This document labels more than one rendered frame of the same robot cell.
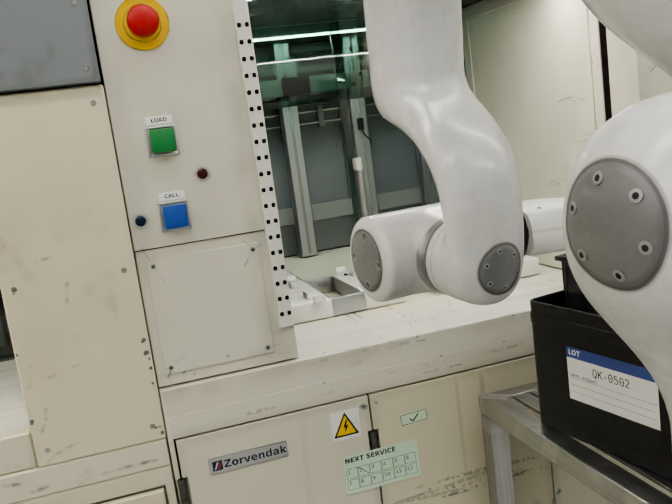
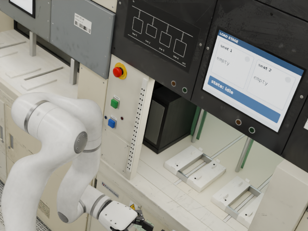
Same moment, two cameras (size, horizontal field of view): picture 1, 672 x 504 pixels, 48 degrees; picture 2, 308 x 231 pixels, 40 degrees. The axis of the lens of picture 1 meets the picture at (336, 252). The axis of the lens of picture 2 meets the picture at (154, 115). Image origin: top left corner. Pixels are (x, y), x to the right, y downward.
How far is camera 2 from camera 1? 1.40 m
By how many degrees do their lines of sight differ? 53
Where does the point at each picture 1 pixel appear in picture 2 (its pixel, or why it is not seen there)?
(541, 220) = (101, 217)
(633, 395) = not seen: outside the picture
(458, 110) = (72, 180)
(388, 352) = (150, 202)
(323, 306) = (173, 170)
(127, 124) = (110, 93)
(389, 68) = not seen: hidden behind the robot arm
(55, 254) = not seen: hidden behind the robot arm
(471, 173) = (59, 195)
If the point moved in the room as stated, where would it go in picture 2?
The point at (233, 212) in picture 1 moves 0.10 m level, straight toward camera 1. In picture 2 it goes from (126, 133) to (106, 140)
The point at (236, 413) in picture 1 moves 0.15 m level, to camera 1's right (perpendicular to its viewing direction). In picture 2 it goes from (110, 178) to (126, 200)
